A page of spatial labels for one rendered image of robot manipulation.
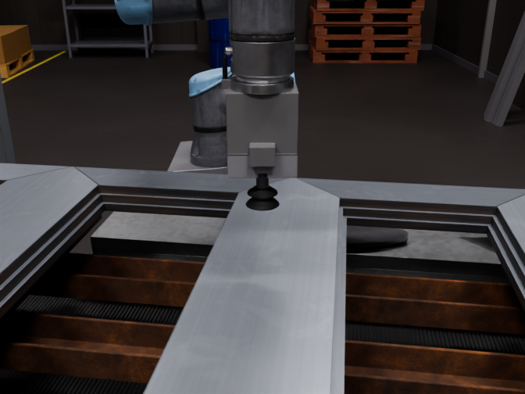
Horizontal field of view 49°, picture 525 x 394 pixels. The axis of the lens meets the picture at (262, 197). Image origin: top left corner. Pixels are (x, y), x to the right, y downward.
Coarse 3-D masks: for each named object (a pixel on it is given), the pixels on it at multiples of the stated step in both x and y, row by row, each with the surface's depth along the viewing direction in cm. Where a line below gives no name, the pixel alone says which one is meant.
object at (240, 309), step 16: (208, 288) 73; (224, 288) 73; (192, 304) 70; (208, 304) 70; (224, 304) 70; (240, 304) 70; (256, 304) 70; (272, 304) 70; (288, 304) 70; (304, 304) 70; (320, 304) 70; (192, 320) 67; (208, 320) 67; (224, 320) 67; (240, 320) 67; (256, 320) 67; (272, 320) 67; (288, 320) 67; (304, 320) 67; (320, 320) 67
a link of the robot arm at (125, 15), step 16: (128, 0) 70; (144, 0) 70; (160, 0) 70; (176, 0) 70; (192, 0) 70; (128, 16) 72; (144, 16) 72; (160, 16) 72; (176, 16) 72; (192, 16) 72
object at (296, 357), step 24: (192, 336) 64; (216, 336) 64; (240, 336) 64; (264, 336) 64; (288, 336) 64; (312, 336) 64; (168, 360) 60; (192, 360) 60; (216, 360) 60; (240, 360) 60; (264, 360) 60; (288, 360) 60; (312, 360) 60
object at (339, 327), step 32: (96, 192) 106; (128, 192) 106; (160, 192) 105; (192, 192) 104; (224, 192) 103; (64, 224) 94; (352, 224) 101; (384, 224) 100; (416, 224) 99; (448, 224) 98; (480, 224) 98; (32, 256) 84; (512, 256) 85; (0, 288) 76
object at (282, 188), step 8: (272, 184) 107; (280, 184) 107; (288, 184) 107; (296, 184) 107; (304, 184) 107; (280, 192) 103; (288, 192) 103; (296, 192) 103; (304, 192) 103; (312, 192) 103; (320, 192) 103; (328, 192) 103
